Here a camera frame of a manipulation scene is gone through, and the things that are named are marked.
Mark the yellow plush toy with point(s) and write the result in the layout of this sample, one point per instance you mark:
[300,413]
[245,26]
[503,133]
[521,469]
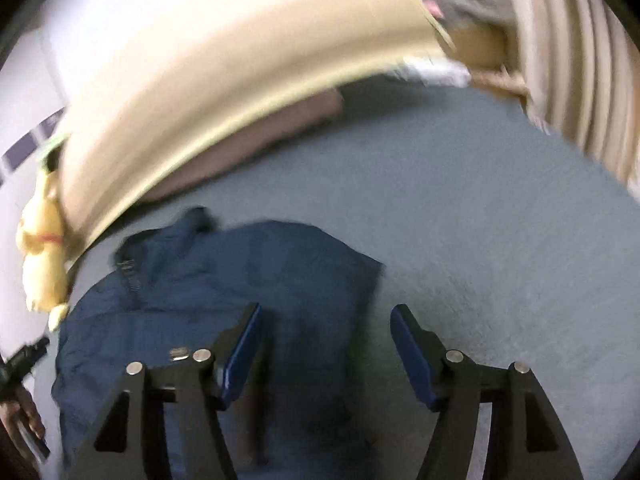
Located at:
[42,260]

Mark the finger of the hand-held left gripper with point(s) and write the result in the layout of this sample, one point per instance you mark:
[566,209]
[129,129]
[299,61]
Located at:
[30,352]

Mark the light wooden bedside cabinet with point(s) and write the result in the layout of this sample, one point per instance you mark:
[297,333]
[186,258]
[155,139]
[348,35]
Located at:
[475,45]

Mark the pink pillow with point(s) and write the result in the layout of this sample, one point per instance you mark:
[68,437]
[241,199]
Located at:
[260,145]

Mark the beige patterned curtain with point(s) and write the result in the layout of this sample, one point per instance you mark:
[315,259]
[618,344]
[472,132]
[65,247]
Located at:
[575,60]

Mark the purple wall tile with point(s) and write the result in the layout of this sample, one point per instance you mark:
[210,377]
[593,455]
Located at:
[17,157]
[50,122]

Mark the navy blue padded jacket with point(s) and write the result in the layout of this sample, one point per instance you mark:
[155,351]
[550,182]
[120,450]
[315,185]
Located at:
[200,285]

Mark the white cloth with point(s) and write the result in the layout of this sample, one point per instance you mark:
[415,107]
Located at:
[440,72]

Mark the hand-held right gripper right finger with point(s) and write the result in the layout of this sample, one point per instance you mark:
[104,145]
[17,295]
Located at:
[412,355]

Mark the person's left hand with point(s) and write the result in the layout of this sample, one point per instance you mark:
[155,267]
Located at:
[22,417]

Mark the beige wooden headboard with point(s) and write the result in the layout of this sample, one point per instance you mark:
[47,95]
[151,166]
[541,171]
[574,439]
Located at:
[225,75]

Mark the bed with grey sheet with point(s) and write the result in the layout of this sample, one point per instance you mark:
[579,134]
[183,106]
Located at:
[475,235]

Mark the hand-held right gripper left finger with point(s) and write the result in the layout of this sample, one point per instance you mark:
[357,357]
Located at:
[245,355]

